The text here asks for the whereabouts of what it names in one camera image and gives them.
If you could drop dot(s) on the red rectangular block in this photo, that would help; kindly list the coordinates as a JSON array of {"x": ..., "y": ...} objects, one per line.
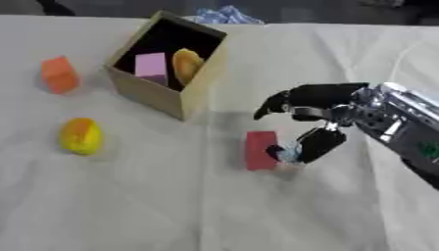
[{"x": 260, "y": 150}]

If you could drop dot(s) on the tan cardboard box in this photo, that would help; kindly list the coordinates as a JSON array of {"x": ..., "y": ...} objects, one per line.
[{"x": 171, "y": 81}]

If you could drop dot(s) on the blue white crumpled cloth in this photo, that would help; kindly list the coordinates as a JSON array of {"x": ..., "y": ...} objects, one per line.
[{"x": 228, "y": 15}]

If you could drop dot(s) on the orange rectangular block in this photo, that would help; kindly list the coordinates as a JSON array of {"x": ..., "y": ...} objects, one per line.
[{"x": 58, "y": 75}]

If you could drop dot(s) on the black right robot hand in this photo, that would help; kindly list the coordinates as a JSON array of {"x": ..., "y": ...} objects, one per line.
[{"x": 320, "y": 95}]

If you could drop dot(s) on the tan toy bread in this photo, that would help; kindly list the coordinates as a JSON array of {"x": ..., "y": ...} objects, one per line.
[{"x": 186, "y": 65}]

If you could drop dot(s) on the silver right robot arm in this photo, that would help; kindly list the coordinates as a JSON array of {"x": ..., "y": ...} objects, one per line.
[{"x": 400, "y": 121}]

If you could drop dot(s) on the pink rectangular block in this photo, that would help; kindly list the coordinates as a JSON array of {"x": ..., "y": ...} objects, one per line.
[{"x": 151, "y": 68}]

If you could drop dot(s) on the yellow orange toy mango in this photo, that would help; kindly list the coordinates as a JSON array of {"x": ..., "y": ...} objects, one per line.
[{"x": 81, "y": 135}]

